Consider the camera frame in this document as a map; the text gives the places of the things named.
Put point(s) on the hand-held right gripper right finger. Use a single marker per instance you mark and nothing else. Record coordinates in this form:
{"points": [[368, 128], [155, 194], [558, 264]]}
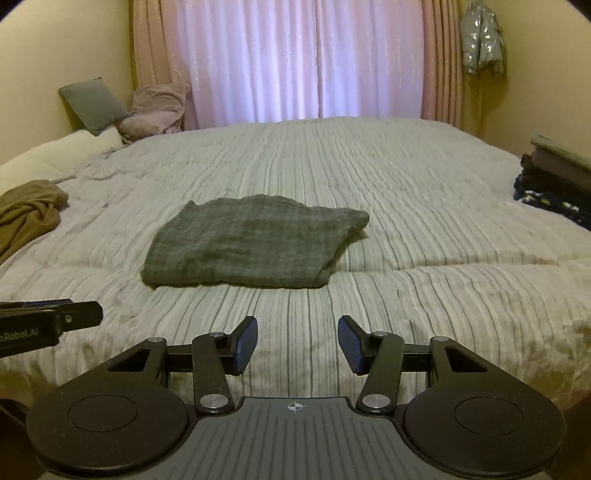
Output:
{"points": [[350, 344]]}

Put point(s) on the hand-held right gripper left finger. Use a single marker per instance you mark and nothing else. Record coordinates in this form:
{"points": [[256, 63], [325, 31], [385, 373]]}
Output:
{"points": [[247, 344]]}

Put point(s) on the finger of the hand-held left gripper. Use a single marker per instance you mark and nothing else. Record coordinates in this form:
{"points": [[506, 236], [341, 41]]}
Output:
{"points": [[81, 316], [44, 304]]}

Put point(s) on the grey plaid cloth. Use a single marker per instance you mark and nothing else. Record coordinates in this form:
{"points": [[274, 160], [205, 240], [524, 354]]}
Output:
{"points": [[244, 242]]}

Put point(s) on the stack of folded clothes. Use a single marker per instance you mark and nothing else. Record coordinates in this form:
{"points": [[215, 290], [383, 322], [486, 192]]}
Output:
{"points": [[558, 177]]}

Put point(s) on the brown crumpled garment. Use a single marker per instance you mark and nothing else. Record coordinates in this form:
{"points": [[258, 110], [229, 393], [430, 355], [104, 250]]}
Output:
{"points": [[25, 212]]}

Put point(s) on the striped white bed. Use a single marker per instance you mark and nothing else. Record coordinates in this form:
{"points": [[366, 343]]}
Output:
{"points": [[415, 221]]}

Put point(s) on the white pillow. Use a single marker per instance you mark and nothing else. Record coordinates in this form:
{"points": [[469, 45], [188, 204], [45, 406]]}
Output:
{"points": [[60, 152]]}

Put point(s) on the grey cushion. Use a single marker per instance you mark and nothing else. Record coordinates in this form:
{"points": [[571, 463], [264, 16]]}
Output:
{"points": [[92, 104]]}

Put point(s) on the crumpled pink blanket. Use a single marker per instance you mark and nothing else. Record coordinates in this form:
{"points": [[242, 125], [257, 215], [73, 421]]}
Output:
{"points": [[150, 110]]}

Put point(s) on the dark printed folded garment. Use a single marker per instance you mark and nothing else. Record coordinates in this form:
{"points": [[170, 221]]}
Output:
{"points": [[554, 203]]}

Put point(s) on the pink drape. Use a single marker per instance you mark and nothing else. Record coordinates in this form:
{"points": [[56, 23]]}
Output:
{"points": [[157, 46], [443, 60]]}

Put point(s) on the olive folded garment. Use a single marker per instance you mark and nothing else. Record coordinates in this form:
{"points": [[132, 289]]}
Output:
{"points": [[563, 152]]}

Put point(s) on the white sheer curtain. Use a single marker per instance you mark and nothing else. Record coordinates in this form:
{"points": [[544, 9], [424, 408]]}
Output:
{"points": [[295, 60]]}

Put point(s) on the grey printed hanging jacket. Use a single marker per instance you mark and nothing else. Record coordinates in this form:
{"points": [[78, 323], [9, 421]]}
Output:
{"points": [[482, 39]]}

